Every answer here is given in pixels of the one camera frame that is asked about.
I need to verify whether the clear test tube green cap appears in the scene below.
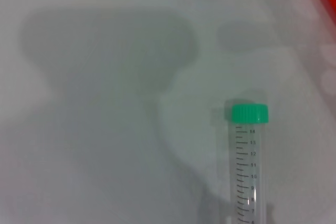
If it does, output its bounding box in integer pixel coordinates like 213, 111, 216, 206
230, 103, 269, 224

